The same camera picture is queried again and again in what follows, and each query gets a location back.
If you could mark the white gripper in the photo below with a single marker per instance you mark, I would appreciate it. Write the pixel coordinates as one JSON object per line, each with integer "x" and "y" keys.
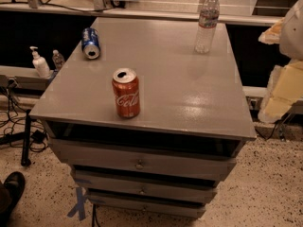
{"x": 293, "y": 32}

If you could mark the clear plastic water bottle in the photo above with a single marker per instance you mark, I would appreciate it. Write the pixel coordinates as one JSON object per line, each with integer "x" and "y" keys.
{"x": 208, "y": 21}

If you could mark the small clear bottle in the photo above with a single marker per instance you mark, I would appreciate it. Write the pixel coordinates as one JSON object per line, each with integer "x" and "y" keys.
{"x": 58, "y": 59}

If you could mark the white pump dispenser bottle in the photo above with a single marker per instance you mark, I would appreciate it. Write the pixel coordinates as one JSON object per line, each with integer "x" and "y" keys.
{"x": 40, "y": 63}

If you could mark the grey drawer cabinet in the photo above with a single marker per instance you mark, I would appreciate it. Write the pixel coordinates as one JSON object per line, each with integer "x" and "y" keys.
{"x": 190, "y": 103}

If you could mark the red Coca-Cola can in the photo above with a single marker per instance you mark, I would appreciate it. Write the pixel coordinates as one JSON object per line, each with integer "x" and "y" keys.
{"x": 126, "y": 90}

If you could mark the bottom grey drawer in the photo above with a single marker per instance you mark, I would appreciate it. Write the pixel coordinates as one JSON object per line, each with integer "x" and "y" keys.
{"x": 164, "y": 207}

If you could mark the grey drawer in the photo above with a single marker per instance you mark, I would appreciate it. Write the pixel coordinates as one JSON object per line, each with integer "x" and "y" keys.
{"x": 164, "y": 207}
{"x": 144, "y": 187}
{"x": 144, "y": 160}

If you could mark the blue soda can lying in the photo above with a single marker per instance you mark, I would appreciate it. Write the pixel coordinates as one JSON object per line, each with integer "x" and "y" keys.
{"x": 89, "y": 43}

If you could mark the top grey drawer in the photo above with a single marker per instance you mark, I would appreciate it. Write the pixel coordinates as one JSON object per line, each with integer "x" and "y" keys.
{"x": 144, "y": 160}

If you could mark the middle grey drawer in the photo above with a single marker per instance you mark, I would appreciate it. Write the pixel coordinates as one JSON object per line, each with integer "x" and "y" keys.
{"x": 144, "y": 187}

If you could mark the blue tape cross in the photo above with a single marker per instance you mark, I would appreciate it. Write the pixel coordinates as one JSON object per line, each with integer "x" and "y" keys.
{"x": 79, "y": 209}

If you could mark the black stand leg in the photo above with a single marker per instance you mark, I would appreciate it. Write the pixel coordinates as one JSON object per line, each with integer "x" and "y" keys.
{"x": 25, "y": 151}

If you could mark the black shoe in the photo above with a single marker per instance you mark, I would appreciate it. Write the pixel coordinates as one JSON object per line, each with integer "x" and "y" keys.
{"x": 11, "y": 191}

